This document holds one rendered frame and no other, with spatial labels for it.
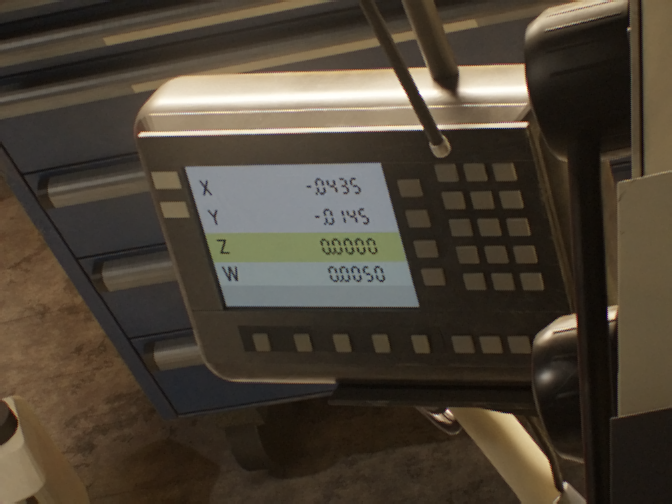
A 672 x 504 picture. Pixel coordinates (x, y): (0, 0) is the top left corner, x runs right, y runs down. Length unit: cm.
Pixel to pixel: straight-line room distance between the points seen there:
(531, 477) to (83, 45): 96
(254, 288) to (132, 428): 167
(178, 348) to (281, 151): 137
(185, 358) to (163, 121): 132
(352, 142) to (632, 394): 103
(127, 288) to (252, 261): 121
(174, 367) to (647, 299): 240
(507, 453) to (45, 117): 105
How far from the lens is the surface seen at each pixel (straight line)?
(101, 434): 400
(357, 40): 319
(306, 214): 227
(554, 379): 146
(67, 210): 348
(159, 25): 321
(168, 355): 361
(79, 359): 410
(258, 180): 227
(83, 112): 336
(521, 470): 245
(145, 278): 351
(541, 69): 142
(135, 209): 346
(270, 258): 231
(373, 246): 226
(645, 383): 121
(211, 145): 227
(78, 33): 325
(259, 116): 226
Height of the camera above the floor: 275
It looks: 43 degrees down
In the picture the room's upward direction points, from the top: 29 degrees counter-clockwise
